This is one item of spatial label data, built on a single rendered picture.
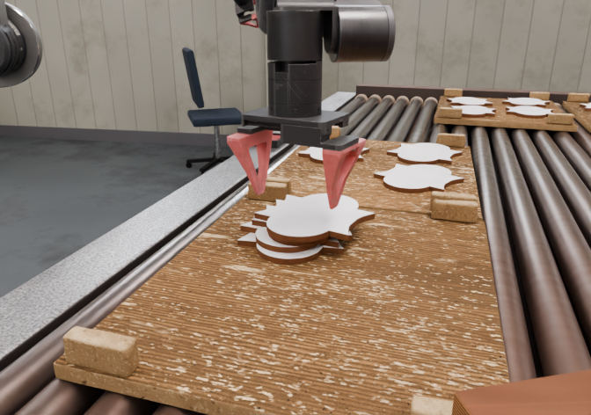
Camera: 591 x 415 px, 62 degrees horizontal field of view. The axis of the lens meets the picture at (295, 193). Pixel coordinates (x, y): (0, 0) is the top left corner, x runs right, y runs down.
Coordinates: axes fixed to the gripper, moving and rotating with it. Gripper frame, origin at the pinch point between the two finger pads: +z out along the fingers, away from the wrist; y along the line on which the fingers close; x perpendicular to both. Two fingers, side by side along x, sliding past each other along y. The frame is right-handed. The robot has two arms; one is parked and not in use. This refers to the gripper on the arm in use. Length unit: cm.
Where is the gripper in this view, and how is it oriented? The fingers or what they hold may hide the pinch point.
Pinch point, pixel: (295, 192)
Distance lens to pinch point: 56.2
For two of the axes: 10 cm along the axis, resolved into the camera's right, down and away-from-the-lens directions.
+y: -8.6, -1.6, 4.8
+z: 0.0, 9.5, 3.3
